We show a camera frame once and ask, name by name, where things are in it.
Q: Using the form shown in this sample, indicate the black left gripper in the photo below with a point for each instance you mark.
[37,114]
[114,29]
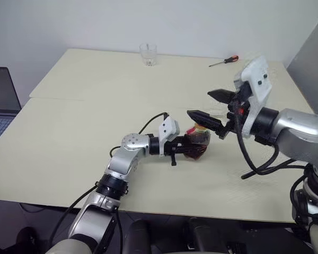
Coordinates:
[176,146]

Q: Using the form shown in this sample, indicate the grey partition panel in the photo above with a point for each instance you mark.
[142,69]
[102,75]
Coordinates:
[312,66]

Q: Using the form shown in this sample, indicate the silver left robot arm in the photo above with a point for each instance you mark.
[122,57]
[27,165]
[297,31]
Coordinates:
[122,161]

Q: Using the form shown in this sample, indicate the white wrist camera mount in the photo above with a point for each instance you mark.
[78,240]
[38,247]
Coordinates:
[168,129]
[259,90]

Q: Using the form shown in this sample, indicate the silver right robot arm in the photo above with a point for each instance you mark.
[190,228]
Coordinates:
[302,132]

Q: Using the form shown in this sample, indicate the dark grey laptop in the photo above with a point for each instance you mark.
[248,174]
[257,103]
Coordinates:
[2,90]

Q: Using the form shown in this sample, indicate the dark rounded shape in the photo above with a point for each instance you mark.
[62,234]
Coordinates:
[137,238]

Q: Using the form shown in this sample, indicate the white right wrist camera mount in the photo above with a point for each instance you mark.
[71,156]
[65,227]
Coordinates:
[259,90]

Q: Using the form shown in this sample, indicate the dark drink bottle colourful label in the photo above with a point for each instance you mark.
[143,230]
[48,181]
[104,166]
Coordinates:
[201,141]

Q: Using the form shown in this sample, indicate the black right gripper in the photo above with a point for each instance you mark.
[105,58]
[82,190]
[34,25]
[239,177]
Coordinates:
[239,105]

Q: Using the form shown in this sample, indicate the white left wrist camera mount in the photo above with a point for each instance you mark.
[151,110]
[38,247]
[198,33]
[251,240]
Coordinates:
[168,129]

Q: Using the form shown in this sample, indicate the clear glass tumbler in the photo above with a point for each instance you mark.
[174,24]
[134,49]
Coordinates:
[148,56]

